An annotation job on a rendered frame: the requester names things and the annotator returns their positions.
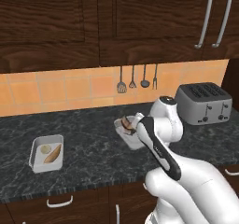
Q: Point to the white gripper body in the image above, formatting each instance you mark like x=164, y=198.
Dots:
x=138, y=117

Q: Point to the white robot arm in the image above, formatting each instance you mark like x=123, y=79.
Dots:
x=193, y=190

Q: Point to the brown steak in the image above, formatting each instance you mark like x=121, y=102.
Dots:
x=126, y=123

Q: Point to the white meat container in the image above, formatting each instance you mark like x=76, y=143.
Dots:
x=134, y=142

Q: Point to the grey meat fork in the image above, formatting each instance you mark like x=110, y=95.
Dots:
x=155, y=81

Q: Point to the orange sweet potato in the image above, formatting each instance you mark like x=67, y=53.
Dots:
x=53, y=154

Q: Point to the pale garlic bulb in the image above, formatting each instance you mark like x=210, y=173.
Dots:
x=45, y=148

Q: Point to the white vegetable container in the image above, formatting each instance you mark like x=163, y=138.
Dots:
x=38, y=162

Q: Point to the grey hanging whisk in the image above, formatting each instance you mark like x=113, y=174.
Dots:
x=132, y=84

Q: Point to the dark grey ladle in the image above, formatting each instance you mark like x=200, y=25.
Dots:
x=144, y=82

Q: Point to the grey slotted spatula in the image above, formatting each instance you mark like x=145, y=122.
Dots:
x=121, y=86

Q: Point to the grey four-slot toaster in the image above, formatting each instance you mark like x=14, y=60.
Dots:
x=202, y=108

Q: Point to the dark wood base cupboard door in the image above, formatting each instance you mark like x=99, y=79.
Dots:
x=130, y=202

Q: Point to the dark wood tall panel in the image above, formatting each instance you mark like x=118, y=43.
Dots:
x=232, y=78

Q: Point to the dark wood drawer front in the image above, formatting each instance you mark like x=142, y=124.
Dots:
x=232, y=182
x=77, y=210

